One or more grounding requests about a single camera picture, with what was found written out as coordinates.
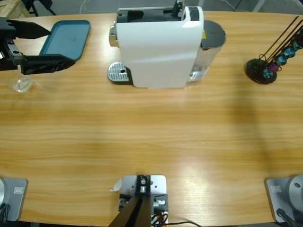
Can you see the teal plastic tray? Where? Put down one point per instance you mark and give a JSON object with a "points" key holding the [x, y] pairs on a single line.
{"points": [[68, 37]]}

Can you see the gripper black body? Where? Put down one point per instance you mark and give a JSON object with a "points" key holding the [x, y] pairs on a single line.
{"points": [[7, 28]]}

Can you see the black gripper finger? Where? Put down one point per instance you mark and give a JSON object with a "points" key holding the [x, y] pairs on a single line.
{"points": [[30, 30], [45, 64]]}

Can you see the purple coffee capsule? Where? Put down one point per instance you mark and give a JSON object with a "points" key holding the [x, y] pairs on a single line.
{"points": [[273, 67]]}

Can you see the wooden crate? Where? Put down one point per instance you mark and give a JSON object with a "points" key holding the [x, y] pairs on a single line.
{"points": [[9, 9]]}

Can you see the grey metal leg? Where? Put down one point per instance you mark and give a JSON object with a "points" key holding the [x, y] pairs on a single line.
{"points": [[258, 5]]}

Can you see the clear water tank black lid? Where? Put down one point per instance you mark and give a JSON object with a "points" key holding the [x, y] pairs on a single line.
{"points": [[213, 33]]}

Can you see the black capsule holder with rods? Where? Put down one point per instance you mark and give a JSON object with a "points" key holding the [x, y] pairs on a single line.
{"points": [[254, 75]]}

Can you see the black camera post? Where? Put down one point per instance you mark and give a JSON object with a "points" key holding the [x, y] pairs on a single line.
{"points": [[137, 212]]}

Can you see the teal coffee capsule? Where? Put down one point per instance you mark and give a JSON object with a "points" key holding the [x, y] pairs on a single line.
{"points": [[297, 45], [268, 74], [289, 51], [281, 59]]}

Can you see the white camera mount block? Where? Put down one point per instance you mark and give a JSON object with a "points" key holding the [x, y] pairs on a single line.
{"points": [[157, 184]]}

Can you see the clear glass cup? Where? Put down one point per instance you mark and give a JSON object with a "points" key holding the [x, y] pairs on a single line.
{"points": [[22, 84]]}

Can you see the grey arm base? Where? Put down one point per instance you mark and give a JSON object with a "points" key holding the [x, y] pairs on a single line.
{"points": [[16, 198], [277, 201]]}

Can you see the black chair base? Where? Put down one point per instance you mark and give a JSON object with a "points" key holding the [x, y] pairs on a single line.
{"points": [[30, 3]]}

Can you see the white capsule coffee machine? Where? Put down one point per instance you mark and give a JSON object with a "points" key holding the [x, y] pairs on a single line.
{"points": [[156, 52]]}

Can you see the white tape tab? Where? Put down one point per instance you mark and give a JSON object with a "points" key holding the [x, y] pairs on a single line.
{"points": [[116, 185]]}

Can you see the black mount bracket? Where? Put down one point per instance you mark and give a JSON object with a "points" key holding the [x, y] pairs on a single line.
{"points": [[165, 198]]}

